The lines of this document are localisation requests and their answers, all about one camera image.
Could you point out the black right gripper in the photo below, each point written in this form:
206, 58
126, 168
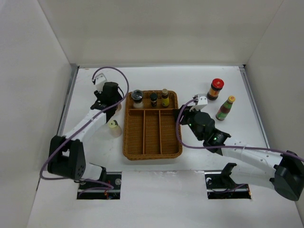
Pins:
186, 113

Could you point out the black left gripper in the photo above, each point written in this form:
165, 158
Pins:
99, 94

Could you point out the salt grinder black top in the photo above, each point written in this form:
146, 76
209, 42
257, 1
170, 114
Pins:
137, 97

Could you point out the green label red sauce bottle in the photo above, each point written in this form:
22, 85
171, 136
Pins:
225, 108

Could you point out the yellow label brown bottle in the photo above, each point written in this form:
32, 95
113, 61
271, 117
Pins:
165, 98

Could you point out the yellow cap spice shaker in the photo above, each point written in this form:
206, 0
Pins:
115, 129

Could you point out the red cap dark sauce jar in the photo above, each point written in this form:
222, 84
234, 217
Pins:
215, 88

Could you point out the small black cap pepper shaker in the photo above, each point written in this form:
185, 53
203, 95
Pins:
153, 99

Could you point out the pink cap spice shaker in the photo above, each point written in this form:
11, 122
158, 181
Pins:
119, 106

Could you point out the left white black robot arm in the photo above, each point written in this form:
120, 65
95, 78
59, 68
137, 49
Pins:
67, 157

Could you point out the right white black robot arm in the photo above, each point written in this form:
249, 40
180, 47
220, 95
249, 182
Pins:
282, 171

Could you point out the brown wicker divided basket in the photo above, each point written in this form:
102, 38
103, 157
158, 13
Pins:
150, 133

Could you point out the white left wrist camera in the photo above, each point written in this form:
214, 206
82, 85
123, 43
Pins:
99, 82

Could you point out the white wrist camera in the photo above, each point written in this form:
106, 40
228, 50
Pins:
200, 101
99, 82

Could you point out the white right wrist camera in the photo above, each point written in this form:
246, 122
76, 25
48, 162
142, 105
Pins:
200, 101

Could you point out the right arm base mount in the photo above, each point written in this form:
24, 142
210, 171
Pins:
222, 187

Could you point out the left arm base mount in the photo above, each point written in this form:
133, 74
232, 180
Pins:
109, 188

